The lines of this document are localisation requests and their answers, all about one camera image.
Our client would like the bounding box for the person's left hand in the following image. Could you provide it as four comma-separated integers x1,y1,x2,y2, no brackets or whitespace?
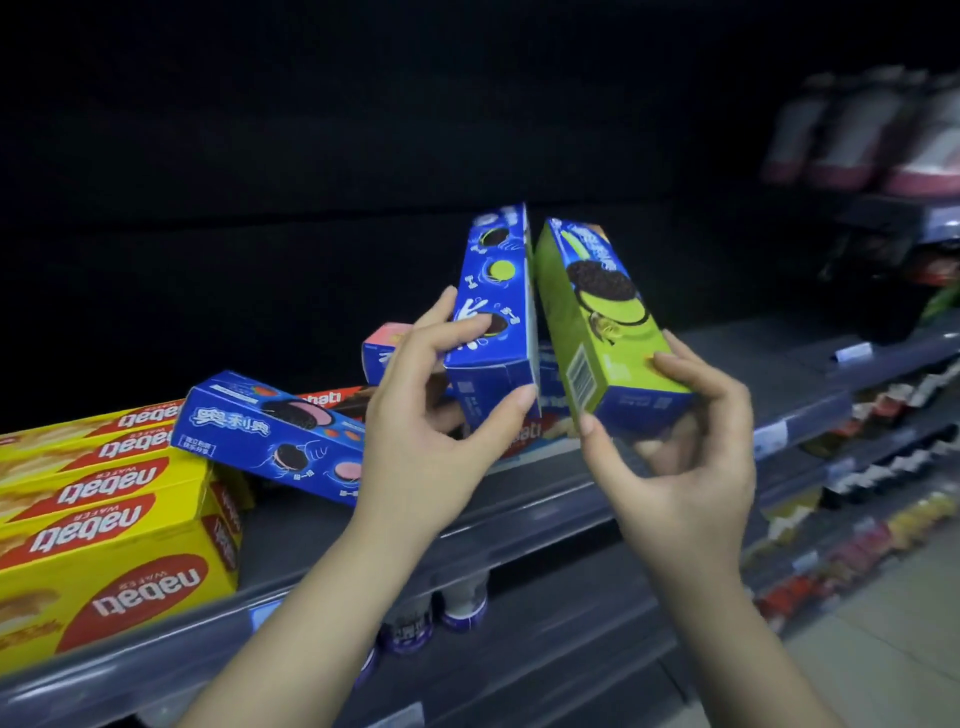
351,285,539,543

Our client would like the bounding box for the person's right hand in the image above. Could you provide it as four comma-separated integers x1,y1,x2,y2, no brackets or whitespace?
578,329,758,580

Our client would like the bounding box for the blue cookie box green cream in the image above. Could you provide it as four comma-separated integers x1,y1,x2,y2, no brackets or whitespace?
444,202,543,433

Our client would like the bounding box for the person's right forearm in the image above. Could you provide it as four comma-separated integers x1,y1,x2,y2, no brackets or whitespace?
637,538,846,728

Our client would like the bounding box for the person's left forearm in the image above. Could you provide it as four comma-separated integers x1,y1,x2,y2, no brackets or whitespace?
177,516,444,728

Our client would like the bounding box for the red wafer box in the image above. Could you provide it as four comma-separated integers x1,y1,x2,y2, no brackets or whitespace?
489,414,582,470
298,384,376,423

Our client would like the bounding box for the blue cookie box pink end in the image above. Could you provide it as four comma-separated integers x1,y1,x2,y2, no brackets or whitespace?
361,322,453,399

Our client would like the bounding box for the white bottle purple base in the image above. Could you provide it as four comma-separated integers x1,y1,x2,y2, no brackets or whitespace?
440,571,490,633
377,596,435,658

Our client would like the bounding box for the blue cookie box pink cream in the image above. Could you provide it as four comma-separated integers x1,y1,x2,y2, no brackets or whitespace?
171,369,370,508

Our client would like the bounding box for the row of red white packets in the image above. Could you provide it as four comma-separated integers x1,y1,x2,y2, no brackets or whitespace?
801,358,960,511

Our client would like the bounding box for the row of colourful snack packets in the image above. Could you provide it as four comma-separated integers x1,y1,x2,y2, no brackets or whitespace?
753,491,960,635

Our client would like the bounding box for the row of white pink bottles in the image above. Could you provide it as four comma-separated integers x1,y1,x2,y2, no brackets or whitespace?
761,66,960,199

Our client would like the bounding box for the yellow wafer box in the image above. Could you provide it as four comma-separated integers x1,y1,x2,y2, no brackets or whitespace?
0,516,243,678
0,448,213,526
0,478,245,575
0,423,181,481
0,399,186,445

